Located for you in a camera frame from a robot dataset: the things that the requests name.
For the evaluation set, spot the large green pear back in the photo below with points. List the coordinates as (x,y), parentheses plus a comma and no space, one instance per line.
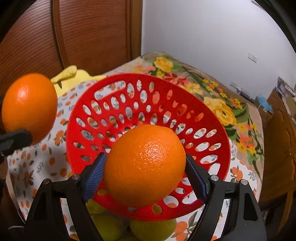
(153,230)

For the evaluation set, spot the orange-print white tablecloth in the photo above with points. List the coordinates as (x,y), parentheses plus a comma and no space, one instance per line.
(37,162)

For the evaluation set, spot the yellow plush toy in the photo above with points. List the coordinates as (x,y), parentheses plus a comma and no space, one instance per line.
(70,77)

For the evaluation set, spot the box with blue bag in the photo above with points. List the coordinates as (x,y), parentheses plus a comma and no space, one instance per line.
(262,104)

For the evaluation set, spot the green apple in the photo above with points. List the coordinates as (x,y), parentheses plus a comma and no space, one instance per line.
(110,227)

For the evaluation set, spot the large orange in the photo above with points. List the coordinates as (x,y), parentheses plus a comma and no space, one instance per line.
(30,103)
(144,165)

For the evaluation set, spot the wall power strip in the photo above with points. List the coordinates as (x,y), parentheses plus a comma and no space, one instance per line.
(239,90)

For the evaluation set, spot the white wall switch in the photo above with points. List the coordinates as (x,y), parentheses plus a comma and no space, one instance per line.
(252,57)

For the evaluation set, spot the large front orange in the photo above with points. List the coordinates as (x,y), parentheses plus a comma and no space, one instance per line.
(30,103)

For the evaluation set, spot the brown louvered wardrobe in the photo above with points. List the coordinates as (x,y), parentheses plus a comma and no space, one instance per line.
(48,36)

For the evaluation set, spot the floral bed blanket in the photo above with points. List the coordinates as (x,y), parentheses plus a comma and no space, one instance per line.
(240,119)

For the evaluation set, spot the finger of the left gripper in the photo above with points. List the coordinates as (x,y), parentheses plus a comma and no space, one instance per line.
(15,140)

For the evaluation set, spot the yellow-green pear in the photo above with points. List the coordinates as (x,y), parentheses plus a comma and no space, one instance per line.
(94,208)

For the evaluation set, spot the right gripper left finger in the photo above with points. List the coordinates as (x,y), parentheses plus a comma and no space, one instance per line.
(45,220)

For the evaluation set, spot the wooden sideboard cabinet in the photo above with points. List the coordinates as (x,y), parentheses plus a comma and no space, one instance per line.
(279,152)

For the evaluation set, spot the red perforated plastic basket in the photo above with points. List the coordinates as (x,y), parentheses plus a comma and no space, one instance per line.
(181,201)

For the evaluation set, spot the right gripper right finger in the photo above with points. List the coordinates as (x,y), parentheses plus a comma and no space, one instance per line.
(244,220)

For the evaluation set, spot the stack of papers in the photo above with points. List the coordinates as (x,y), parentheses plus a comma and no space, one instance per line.
(284,88)

